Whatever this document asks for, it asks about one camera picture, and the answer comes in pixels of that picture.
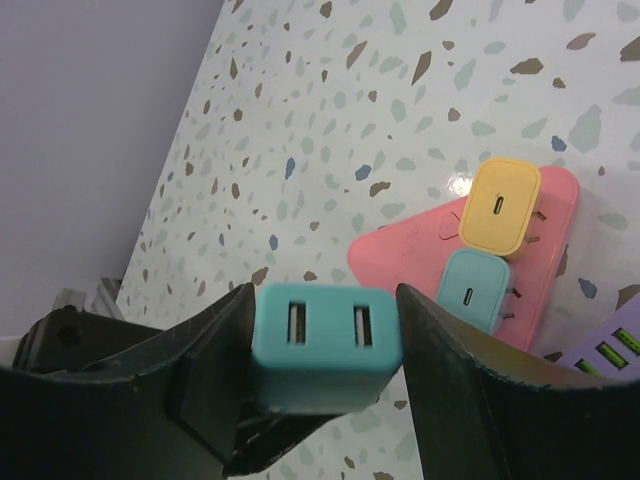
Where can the yellow plug adapter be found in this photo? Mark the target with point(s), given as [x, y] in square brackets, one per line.
[499, 207]

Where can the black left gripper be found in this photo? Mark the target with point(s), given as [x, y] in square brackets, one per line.
[71, 340]

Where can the purple power strip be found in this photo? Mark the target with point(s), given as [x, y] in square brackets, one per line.
[612, 350]

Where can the teal plug adapter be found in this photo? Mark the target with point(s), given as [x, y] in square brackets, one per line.
[476, 288]
[324, 349]

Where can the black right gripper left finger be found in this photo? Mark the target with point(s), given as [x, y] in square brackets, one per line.
[201, 365]

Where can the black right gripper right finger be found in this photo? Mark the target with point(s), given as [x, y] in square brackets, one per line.
[483, 409]

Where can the pink triangular power strip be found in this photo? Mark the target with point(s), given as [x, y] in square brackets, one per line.
[415, 251]

